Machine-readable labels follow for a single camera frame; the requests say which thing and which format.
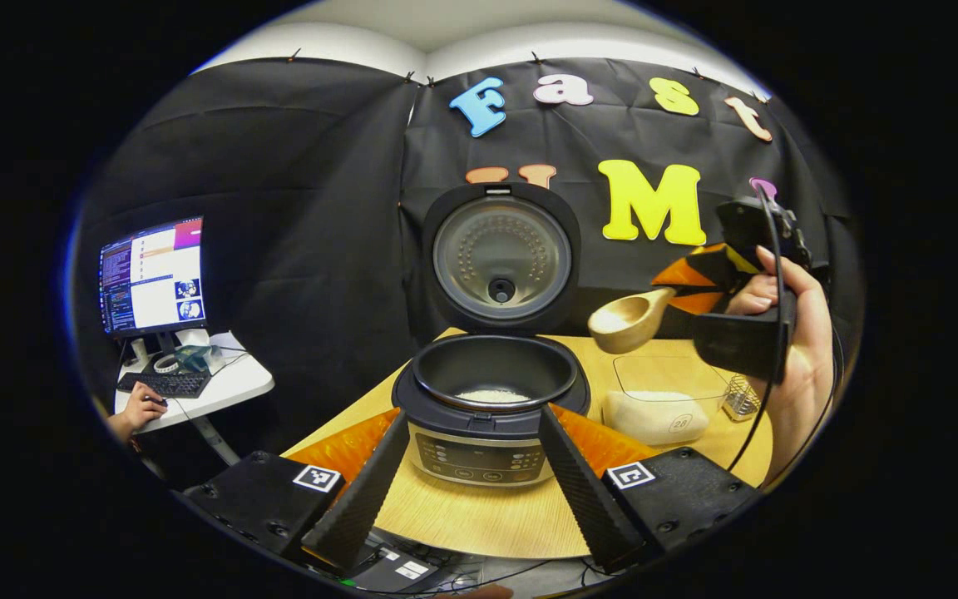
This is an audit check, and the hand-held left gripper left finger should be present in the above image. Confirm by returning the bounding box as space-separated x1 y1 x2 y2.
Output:
182 408 412 575

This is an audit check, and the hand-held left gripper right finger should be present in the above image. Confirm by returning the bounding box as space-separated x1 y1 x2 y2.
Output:
537 404 763 575

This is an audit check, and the metal wire chopstick holder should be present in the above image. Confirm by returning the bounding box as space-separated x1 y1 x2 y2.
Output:
722 374 763 423

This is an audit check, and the wooden spoon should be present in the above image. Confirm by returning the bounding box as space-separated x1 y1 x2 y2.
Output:
587 287 678 355

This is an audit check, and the black silver rice cooker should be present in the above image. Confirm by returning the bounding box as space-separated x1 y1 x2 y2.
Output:
392 183 592 488

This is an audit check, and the clear plastic container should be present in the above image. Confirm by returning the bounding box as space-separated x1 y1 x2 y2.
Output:
602 356 750 446

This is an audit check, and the white side table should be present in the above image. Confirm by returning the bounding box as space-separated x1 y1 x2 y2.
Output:
116 331 275 467

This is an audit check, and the black keyboard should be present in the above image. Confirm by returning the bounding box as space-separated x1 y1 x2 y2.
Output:
117 370 212 399

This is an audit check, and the computer monitor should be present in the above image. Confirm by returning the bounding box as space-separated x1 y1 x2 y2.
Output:
98 216 207 338

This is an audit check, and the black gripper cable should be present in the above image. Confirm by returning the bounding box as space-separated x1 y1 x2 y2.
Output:
727 183 847 492

